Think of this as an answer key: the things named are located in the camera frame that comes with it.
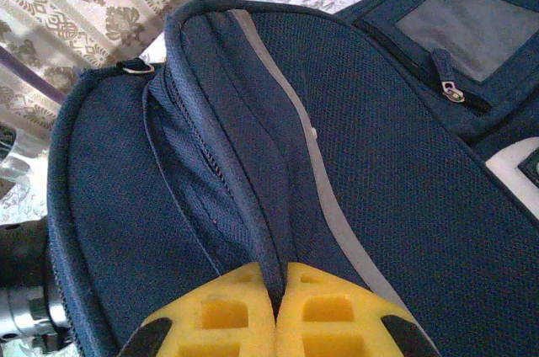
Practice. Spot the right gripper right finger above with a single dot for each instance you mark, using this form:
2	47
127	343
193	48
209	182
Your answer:
332	315

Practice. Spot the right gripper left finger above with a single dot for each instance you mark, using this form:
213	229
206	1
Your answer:
223	315

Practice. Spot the navy blue backpack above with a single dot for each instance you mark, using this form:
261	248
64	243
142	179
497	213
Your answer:
358	142

